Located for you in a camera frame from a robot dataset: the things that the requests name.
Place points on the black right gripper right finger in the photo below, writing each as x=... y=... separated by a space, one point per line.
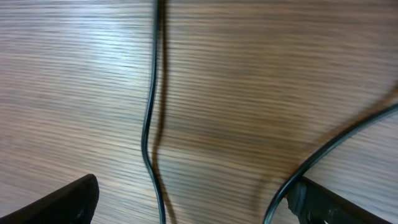
x=312 y=203

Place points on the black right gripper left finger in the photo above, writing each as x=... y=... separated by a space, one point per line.
x=74 y=203

